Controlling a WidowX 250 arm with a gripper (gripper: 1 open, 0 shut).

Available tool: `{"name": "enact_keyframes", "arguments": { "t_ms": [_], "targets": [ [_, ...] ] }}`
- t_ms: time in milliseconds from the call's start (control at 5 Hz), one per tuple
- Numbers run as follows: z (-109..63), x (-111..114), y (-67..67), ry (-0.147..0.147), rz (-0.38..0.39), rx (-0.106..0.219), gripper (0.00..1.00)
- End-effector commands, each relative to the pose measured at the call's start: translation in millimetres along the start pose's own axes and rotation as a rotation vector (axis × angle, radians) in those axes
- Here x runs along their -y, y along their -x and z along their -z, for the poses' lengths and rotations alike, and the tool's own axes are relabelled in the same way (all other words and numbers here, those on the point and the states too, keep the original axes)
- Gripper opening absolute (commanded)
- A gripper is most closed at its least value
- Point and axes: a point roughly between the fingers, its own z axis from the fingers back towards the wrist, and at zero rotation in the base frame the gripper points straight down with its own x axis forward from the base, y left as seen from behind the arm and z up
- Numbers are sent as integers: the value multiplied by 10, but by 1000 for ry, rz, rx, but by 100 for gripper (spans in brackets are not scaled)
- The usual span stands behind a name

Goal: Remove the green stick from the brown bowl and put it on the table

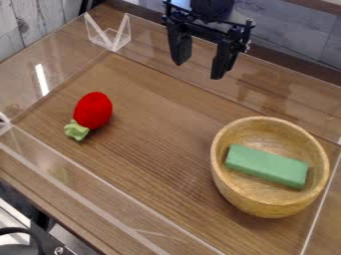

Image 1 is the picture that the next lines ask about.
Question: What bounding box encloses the clear acrylic tray wall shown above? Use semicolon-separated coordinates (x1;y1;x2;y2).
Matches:
0;113;224;255

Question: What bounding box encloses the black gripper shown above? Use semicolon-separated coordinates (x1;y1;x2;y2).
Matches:
165;0;256;80

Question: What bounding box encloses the red plush strawberry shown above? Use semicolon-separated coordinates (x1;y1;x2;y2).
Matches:
65;92;114;141

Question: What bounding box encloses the clear acrylic corner bracket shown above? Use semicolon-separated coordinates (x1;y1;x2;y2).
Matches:
85;13;133;52

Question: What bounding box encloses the black cable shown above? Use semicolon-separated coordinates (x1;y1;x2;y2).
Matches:
0;226;46;255

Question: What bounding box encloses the brown wooden bowl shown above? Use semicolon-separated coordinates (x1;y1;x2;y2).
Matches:
210;117;331;218

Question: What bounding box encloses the green rectangular block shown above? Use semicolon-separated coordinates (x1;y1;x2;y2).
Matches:
225;143;309;189

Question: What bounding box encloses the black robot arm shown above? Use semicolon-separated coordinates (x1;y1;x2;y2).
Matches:
164;0;256;80

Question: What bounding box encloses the black metal bracket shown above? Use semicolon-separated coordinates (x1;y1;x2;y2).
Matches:
29;222;78;255

